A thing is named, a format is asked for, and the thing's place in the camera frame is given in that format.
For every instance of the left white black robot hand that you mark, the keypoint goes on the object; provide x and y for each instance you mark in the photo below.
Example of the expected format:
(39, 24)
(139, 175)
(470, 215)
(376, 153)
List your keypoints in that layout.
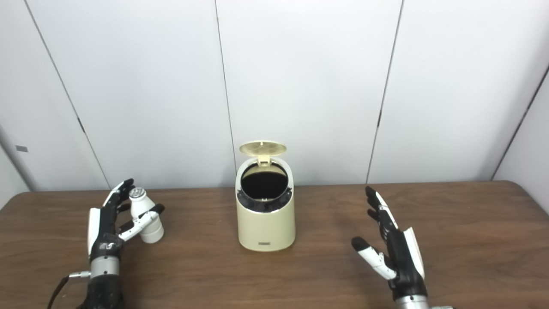
(103, 236)

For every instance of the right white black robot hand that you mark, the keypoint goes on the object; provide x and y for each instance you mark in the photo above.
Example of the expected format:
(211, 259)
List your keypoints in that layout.
(403, 262)

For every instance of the small white plastic bottle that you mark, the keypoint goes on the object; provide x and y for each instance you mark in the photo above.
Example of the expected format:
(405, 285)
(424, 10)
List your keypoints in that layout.
(140, 205)

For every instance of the round cream bin lid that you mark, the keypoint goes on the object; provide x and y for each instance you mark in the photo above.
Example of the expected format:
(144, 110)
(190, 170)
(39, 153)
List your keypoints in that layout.
(262, 148)

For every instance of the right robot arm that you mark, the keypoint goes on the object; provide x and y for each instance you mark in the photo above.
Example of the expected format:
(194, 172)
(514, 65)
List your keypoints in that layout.
(411, 303)

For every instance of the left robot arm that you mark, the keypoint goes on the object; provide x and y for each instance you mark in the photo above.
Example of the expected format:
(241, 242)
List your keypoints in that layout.
(104, 285)

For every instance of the cream-colored bin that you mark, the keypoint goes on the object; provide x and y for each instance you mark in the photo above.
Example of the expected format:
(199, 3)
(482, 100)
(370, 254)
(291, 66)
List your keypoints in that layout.
(266, 229)

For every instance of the small grey wall tag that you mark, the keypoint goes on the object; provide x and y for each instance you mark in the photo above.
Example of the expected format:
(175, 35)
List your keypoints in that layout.
(22, 149)

